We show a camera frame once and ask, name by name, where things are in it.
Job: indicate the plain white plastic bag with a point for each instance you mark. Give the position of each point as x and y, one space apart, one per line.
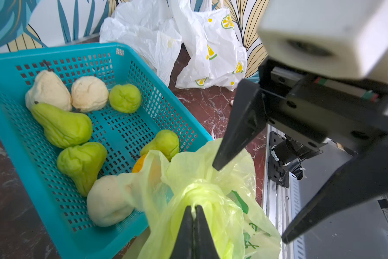
150 30

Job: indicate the orange pear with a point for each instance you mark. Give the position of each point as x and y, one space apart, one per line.
139 164

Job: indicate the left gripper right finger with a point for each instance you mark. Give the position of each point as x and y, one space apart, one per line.
203 246

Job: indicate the white lemon print bag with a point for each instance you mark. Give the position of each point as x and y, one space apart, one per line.
217 58

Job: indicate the white pear front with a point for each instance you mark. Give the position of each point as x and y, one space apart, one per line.
111 200

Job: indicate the green plastic bag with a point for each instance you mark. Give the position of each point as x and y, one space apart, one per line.
163 189

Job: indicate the white pear back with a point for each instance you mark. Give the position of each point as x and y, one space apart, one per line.
48 88

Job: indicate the green pear middle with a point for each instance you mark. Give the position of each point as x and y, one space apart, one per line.
125 98

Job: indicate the green pear front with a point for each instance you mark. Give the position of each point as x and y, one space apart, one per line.
165 141

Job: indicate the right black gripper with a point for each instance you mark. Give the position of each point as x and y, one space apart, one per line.
300 107

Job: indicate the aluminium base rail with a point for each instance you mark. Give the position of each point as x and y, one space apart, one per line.
360 232

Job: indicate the teal plastic basket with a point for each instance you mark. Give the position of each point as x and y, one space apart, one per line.
103 142

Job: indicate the green pear lower left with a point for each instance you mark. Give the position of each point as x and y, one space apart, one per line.
82 163

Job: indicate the green pear tall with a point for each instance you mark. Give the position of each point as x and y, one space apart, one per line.
62 128

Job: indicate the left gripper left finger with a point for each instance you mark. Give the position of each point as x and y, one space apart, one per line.
183 247

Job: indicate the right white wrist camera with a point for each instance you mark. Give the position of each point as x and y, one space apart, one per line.
338 39

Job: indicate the white pear round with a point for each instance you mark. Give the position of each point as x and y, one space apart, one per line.
89 94

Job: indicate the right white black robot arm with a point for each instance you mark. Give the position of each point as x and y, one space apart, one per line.
287 158

